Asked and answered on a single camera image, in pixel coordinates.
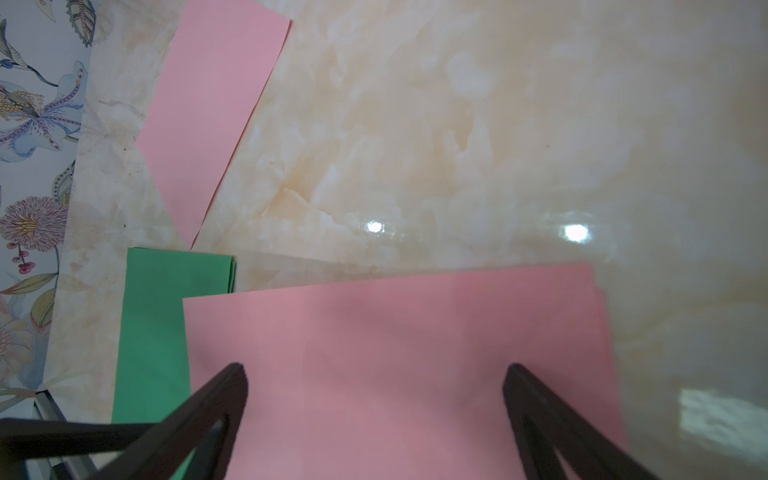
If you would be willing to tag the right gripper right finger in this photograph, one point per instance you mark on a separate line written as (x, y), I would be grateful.
(548, 430)

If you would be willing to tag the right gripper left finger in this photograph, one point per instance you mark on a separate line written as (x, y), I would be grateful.
(199, 435)

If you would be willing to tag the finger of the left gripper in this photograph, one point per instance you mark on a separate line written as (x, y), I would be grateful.
(31, 439)

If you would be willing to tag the green paper hidden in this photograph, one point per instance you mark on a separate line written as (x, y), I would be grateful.
(153, 372)

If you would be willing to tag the pink paper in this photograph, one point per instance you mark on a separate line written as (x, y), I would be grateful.
(602, 313)
(401, 378)
(221, 58)

